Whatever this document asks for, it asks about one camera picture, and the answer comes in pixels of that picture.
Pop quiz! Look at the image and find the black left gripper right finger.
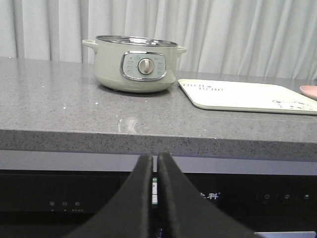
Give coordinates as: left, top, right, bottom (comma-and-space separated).
157, 152, 256, 238

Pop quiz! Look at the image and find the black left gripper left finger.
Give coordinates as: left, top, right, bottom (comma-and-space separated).
67, 155, 153, 238

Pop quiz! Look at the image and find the cream bear print tray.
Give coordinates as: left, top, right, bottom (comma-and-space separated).
178, 79, 317, 115

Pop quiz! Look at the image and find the pink round plate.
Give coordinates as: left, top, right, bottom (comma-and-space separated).
300, 85, 317, 100

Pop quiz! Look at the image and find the black drawer sterilizer cabinet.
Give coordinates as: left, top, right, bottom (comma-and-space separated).
184, 173, 317, 238

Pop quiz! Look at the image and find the black built-in dishwasher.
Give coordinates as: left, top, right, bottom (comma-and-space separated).
0, 170, 131, 238

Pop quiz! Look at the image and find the pale green electric cooking pot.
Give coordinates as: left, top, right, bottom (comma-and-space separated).
82, 35, 187, 93

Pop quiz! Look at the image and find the white pleated curtain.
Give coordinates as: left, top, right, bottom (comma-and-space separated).
0, 0, 317, 82

